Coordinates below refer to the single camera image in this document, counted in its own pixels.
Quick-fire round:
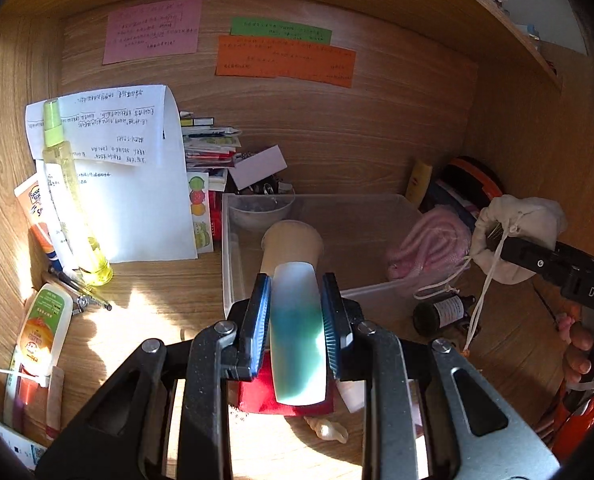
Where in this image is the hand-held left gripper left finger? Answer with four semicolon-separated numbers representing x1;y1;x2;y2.
37;272;272;480

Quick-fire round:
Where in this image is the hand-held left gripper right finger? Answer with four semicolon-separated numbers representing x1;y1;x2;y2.
321;273;562;480

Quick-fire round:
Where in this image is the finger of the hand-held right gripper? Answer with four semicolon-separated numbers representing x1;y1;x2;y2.
477;232;562;281

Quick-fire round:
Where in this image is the teal translucent tube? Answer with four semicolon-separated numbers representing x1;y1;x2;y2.
269;261;328;407

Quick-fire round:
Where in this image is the red velvet pouch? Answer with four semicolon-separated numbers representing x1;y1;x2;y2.
234;380;336;416

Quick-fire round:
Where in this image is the clear plastic storage bin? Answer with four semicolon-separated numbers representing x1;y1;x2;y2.
221;193;428;318

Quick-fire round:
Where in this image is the wooden desktop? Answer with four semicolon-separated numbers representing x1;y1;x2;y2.
0;180;594;480

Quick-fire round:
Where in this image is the person's right hand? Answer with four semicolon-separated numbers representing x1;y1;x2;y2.
559;312;594;387

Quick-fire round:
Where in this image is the beige plastic cup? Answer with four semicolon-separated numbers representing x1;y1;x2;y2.
261;220;324;286

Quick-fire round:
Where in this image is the small white bottle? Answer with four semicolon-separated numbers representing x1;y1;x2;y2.
336;379;366;413

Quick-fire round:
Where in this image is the black orange round case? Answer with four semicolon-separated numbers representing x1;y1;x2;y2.
434;156;508;221

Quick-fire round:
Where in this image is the small clear plastic bowl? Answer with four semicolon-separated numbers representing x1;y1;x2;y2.
228;195;296;232

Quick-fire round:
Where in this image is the pink knitted pouch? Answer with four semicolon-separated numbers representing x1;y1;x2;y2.
386;208;474;281

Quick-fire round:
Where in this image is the small dark brown bottle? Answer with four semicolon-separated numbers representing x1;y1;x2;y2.
413;294;476;337

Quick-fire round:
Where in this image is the beige seashell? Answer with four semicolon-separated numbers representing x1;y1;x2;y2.
304;415;348;445

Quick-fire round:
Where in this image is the fruit sticker sheet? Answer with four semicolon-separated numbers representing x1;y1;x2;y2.
187;172;214;253

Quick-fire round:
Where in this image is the yellow tube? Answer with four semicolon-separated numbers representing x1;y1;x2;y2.
404;159;434;208

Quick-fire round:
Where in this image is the blank white card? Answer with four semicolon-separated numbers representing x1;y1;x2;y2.
228;145;288;191

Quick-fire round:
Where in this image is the handwritten white paper sheet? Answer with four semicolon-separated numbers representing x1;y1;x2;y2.
25;85;199;268

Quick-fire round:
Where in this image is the stack of booklets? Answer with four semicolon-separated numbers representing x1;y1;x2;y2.
179;110;242;196

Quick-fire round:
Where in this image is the white green orange tube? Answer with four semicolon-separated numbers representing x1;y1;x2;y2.
4;284;74;433

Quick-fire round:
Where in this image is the yellow spray bottle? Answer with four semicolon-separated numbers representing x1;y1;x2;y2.
42;99;114;287

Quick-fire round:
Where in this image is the beige slim tube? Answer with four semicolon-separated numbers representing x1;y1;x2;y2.
47;366;65;441

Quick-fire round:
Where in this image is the wooden shelf board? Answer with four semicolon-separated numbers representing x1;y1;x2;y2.
417;0;565;91

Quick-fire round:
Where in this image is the orange paper note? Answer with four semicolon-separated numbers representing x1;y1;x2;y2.
215;35;356;89

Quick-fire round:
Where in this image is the orange sunscreen tube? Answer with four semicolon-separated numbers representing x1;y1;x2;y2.
14;172;65;273

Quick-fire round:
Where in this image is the white printed box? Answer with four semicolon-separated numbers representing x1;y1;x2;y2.
0;415;48;471

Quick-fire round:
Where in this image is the green paper note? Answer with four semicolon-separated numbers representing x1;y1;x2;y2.
229;16;334;45

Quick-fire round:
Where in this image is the pink paper note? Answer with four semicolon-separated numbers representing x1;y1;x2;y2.
102;0;202;66

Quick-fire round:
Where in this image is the white cable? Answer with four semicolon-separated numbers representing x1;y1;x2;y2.
0;347;52;387

